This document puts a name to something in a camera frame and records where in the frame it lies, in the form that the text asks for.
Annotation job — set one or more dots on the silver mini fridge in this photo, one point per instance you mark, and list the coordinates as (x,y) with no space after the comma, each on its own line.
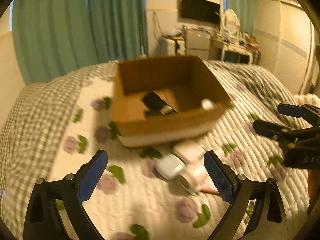
(197,43)

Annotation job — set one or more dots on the grey checkered bedspread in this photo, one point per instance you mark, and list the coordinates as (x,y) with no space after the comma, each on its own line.
(29,141)

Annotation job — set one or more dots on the large teal curtain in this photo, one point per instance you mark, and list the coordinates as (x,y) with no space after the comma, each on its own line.
(55,37)

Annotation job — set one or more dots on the white handheld device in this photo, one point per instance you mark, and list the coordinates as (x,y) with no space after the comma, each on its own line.
(192,177)

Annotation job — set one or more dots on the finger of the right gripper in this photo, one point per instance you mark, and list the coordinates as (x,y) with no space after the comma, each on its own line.
(291,110)
(268,129)

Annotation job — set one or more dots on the white red spray bottle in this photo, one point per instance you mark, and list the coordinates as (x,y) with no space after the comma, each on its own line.
(207,104)

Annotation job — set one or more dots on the white suitcase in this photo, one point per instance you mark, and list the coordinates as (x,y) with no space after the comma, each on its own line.
(172,46)

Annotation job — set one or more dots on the white dressing table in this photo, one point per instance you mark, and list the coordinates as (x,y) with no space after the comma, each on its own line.
(224,46)

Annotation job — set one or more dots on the smartphone with lit screen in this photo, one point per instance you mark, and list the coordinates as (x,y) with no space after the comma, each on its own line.
(3,192)

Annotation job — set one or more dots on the white floral quilted mat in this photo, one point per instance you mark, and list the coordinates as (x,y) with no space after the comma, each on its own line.
(132,201)

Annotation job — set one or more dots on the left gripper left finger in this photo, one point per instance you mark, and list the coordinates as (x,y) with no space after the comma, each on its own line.
(43,220)

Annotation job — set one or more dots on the black wall television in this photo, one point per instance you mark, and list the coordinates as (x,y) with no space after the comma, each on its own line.
(201,10)

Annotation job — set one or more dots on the teal curtain by wardrobe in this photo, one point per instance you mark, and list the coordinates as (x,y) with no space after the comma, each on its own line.
(245,11)

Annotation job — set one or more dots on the white louvered wardrobe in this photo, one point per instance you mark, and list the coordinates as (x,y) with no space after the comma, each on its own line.
(286,39)

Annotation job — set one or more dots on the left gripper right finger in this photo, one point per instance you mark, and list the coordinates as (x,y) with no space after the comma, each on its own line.
(268,219)

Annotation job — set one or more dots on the white rounded case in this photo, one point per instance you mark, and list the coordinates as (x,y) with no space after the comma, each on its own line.
(188,151)

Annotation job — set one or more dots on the long black box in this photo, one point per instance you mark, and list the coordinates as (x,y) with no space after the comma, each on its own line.
(166,110)

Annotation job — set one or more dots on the black power adapter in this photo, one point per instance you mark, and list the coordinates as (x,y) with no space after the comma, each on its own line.
(154,104)

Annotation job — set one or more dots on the cream quilted bag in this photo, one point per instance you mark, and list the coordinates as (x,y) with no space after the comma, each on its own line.
(310,99)

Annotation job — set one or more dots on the brown cardboard box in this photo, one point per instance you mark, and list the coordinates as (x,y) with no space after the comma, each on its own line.
(182,82)

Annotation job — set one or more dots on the oval vanity mirror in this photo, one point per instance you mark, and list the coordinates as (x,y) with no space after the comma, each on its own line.
(230,22)

